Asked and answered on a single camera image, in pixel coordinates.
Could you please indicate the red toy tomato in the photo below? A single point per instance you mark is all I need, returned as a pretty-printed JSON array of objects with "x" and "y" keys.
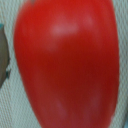
[{"x": 67, "y": 52}]

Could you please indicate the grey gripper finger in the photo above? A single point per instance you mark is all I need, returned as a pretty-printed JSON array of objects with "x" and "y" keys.
[{"x": 4, "y": 56}]

